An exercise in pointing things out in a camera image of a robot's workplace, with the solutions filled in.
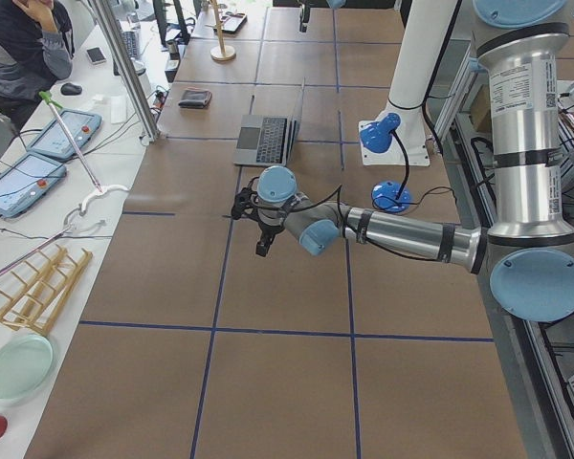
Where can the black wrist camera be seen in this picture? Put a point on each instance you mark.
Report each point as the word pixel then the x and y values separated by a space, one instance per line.
pixel 243 205

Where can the wooden mug tree stand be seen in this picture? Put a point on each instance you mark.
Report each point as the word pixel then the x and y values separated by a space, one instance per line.
pixel 222 52

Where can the wooden dish rack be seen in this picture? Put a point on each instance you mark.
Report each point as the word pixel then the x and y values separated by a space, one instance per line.
pixel 34 292

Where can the aluminium frame post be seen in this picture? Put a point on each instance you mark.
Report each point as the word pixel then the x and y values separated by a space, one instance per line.
pixel 112 33

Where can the blue desk lamp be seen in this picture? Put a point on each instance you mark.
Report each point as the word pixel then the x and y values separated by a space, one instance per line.
pixel 377 137

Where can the white smartphone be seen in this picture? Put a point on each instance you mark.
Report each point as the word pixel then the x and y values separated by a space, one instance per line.
pixel 95 55

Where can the grey laptop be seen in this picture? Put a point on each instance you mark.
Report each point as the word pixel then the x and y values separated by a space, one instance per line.
pixel 265 141

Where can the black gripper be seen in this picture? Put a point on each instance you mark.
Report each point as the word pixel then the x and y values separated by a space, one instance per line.
pixel 269 230

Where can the seated person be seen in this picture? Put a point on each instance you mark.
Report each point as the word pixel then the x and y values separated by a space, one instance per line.
pixel 36 51

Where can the black computer keyboard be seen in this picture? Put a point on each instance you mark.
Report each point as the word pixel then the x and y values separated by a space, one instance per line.
pixel 131 41

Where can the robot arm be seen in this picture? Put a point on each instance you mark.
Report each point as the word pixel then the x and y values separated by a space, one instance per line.
pixel 529 249

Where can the black computer mouse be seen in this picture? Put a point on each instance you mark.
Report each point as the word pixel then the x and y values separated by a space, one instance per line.
pixel 70 89

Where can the near blue teach pendant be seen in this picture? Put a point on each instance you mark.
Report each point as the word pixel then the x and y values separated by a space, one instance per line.
pixel 25 182

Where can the grey and pink cloth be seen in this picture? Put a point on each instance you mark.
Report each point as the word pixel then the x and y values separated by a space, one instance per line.
pixel 195 98

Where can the green glass plate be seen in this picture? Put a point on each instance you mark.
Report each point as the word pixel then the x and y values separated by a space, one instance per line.
pixel 25 363

